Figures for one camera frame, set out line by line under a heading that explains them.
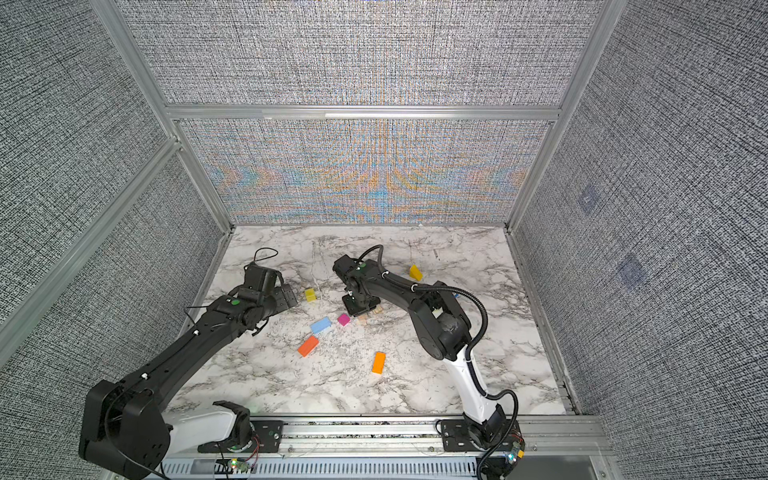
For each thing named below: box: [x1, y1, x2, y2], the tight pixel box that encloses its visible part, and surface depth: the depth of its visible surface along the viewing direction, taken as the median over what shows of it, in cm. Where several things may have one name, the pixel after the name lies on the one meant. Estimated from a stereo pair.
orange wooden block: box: [372, 351, 387, 375], surface depth 87 cm
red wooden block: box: [297, 335, 319, 357], surface depth 90 cm
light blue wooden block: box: [310, 316, 332, 334], surface depth 95 cm
